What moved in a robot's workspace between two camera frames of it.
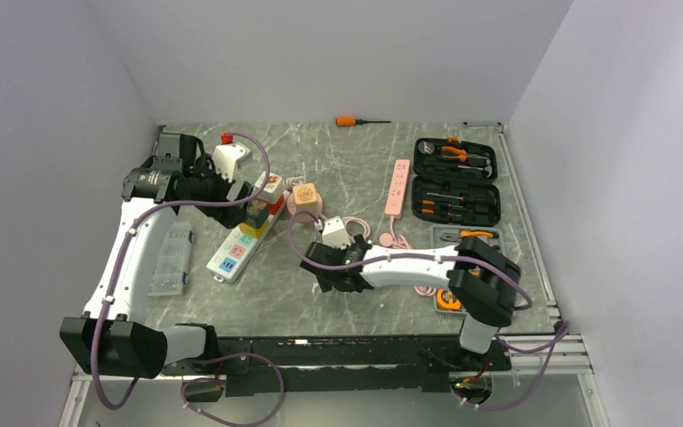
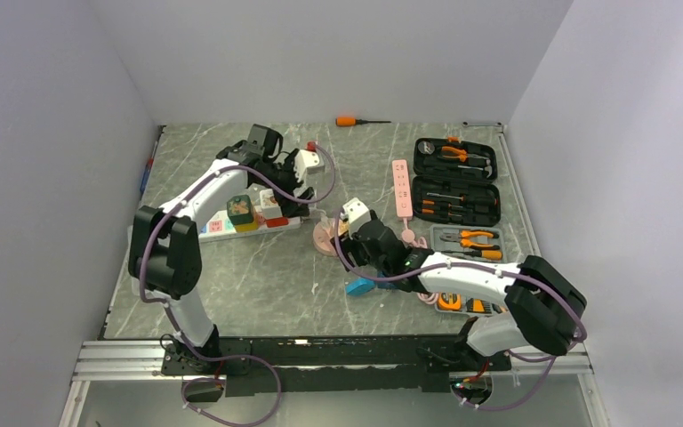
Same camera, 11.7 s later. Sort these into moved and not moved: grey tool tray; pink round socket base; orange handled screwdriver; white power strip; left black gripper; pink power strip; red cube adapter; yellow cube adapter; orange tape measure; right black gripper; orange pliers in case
Moved: pink power strip; white power strip; left black gripper; red cube adapter; right black gripper; pink round socket base
Not moved: yellow cube adapter; grey tool tray; orange pliers in case; orange tape measure; orange handled screwdriver
